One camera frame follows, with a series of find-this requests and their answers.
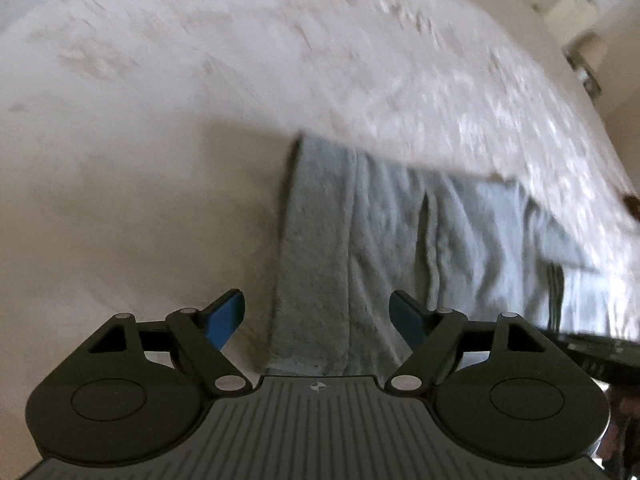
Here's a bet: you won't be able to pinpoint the small dark brown object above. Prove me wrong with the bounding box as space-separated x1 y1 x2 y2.
623 195 640 221

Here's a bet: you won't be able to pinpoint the white floral bedspread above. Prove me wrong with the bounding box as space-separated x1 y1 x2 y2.
1 0 639 479

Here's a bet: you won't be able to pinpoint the light grey sweatpants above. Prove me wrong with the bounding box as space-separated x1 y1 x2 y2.
268 136 616 378

